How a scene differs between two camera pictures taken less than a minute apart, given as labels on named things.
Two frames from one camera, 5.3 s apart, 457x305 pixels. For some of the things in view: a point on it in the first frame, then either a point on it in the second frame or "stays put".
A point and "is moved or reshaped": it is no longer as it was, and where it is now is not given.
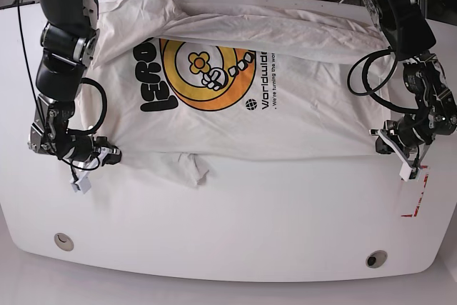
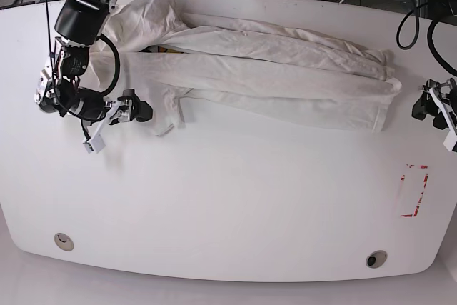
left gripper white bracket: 81,181 → 142,112
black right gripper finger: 382,147 → 425,105
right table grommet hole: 376,258 stays put
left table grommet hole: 63,241 stays put
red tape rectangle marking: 414,214 stays put
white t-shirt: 184,79 is moved or reshaped
